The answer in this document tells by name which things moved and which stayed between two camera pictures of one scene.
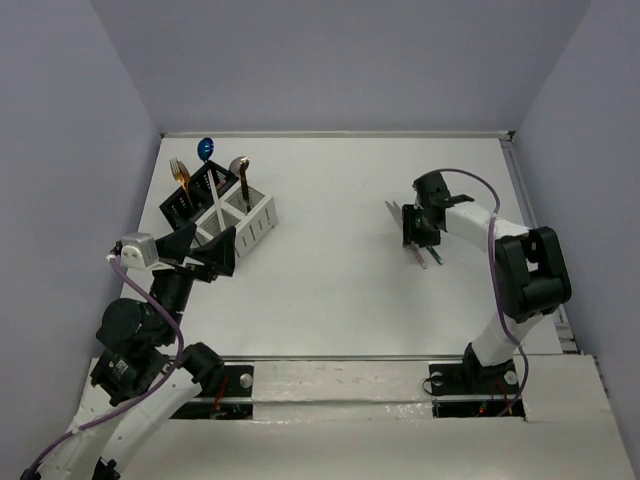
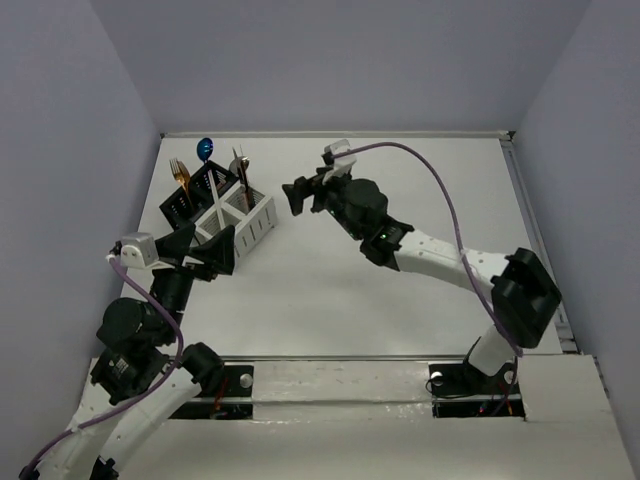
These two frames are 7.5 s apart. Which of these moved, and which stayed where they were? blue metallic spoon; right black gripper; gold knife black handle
Moved: right black gripper
Stayed: gold knife black handle; blue metallic spoon
